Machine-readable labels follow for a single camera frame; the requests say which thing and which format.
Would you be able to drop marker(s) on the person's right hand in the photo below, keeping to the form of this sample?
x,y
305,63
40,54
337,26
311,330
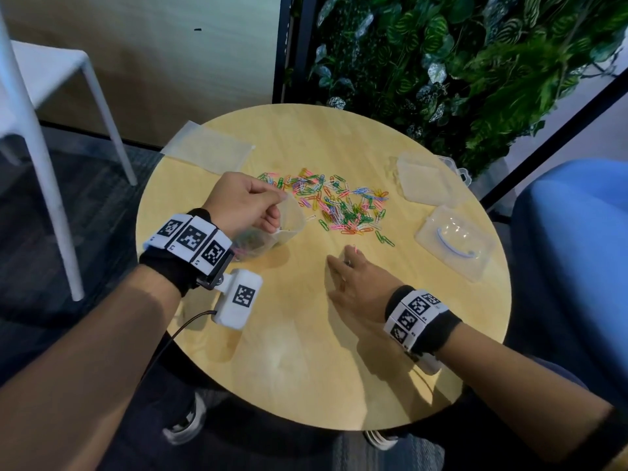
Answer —
x,y
365,289

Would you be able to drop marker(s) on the person's left hand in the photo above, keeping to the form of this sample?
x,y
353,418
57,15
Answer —
x,y
240,203

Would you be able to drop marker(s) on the translucent plastic bag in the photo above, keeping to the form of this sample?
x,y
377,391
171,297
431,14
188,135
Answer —
x,y
289,220

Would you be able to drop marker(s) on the stack of plastic bags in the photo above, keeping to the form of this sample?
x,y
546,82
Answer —
x,y
206,147

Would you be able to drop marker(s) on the pile of coloured paper clips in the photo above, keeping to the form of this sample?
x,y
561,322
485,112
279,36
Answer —
x,y
338,201

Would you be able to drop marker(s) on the person's left forearm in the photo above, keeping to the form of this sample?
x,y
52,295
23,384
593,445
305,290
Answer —
x,y
83,372

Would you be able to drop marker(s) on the person's right forearm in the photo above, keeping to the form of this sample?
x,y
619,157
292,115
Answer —
x,y
520,387

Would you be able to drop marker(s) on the round wooden table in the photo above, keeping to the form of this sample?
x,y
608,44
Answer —
x,y
294,367

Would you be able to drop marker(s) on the person's right shoe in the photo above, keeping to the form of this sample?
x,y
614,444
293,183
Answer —
x,y
380,440

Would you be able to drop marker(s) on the person's shoe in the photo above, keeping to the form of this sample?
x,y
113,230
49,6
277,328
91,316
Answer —
x,y
186,421
380,440

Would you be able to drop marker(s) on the person's left shoe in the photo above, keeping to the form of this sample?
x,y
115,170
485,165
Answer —
x,y
186,421

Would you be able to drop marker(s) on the person's dark trousers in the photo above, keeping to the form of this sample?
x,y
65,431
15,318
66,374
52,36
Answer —
x,y
142,431

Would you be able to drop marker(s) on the person's right shirt sleeve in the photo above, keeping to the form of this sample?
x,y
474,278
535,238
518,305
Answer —
x,y
603,441

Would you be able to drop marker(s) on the black right wristband with markers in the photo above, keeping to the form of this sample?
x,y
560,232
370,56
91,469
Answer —
x,y
427,323

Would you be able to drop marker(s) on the black wristband with markers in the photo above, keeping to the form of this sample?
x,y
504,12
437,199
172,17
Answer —
x,y
427,323
181,250

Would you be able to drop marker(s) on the black left wristband with markers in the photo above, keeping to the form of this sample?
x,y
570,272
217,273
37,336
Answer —
x,y
181,250

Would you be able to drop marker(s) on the clear plastic lid blue band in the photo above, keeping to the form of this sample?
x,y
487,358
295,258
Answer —
x,y
456,245

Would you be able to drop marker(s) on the clear plastic box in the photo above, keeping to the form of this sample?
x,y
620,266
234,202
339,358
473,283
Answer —
x,y
424,183

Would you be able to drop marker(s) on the blue armchair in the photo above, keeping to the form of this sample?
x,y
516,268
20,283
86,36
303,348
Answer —
x,y
574,259

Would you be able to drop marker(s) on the white chair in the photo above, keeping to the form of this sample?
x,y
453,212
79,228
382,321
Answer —
x,y
19,93

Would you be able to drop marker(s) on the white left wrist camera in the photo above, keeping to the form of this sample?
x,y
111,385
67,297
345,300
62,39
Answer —
x,y
238,299

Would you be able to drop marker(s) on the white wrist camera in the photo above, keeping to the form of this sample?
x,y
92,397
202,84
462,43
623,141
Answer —
x,y
429,363
238,299

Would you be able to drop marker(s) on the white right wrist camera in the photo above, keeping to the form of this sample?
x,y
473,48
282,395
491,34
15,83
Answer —
x,y
429,363

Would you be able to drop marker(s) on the green plant wall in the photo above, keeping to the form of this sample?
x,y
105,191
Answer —
x,y
466,58

